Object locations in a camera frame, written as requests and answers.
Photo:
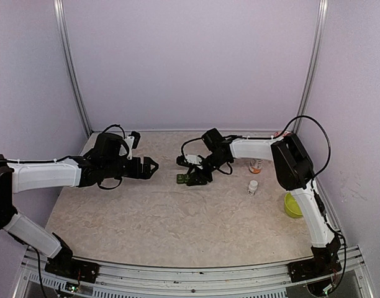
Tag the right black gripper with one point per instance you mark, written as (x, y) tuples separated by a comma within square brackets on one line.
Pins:
[(199, 175)]

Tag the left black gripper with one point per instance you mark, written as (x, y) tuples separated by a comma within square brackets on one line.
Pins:
[(146, 173)]

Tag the aluminium frame post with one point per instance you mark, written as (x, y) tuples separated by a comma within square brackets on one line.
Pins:
[(313, 62), (70, 66)]

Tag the right aluminium frame post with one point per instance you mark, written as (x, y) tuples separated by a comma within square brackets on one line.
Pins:
[(313, 62)]

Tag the left aluminium frame post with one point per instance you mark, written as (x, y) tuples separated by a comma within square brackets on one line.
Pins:
[(70, 66)]

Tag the green weekly pill organizer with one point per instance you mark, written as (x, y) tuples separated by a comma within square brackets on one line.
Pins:
[(184, 179)]

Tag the small white pill bottle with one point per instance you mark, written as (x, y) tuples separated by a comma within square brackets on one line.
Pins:
[(252, 187)]

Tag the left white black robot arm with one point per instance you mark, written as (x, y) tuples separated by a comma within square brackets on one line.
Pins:
[(110, 158)]

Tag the front aluminium rail base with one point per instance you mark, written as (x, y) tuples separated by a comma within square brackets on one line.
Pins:
[(125, 280)]

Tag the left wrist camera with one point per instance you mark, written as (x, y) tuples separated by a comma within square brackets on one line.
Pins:
[(136, 138)]

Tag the red patterned white bowl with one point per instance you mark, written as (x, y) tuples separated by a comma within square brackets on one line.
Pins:
[(281, 134)]

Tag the lime green bowl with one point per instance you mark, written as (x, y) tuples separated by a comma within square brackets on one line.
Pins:
[(291, 207)]

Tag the orange grey-capped supplement bottle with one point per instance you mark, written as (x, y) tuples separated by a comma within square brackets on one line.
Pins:
[(255, 166)]

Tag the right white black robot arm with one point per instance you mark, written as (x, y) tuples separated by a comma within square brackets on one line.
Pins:
[(294, 172)]

